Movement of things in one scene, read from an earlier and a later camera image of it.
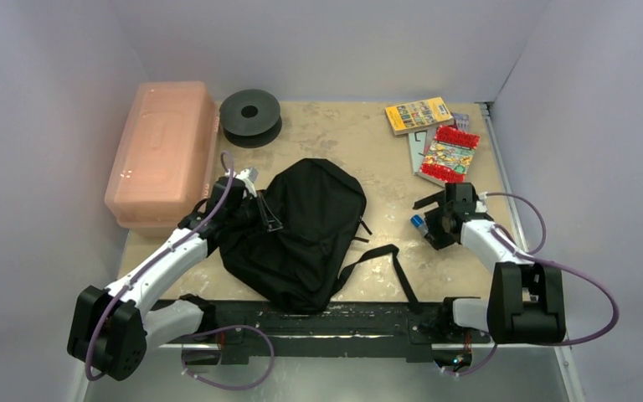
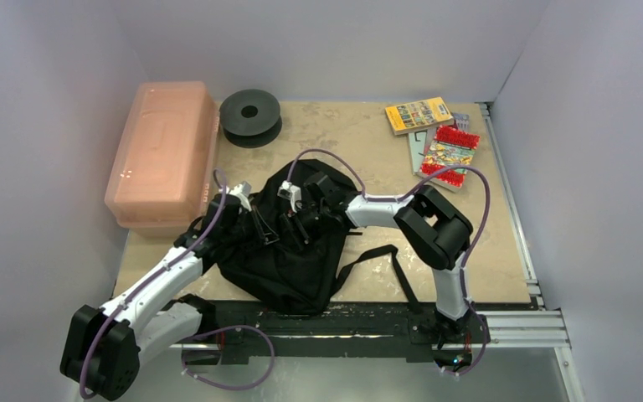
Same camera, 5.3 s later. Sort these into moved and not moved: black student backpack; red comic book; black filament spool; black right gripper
Moved: black right gripper
Not moved: red comic book; black student backpack; black filament spool
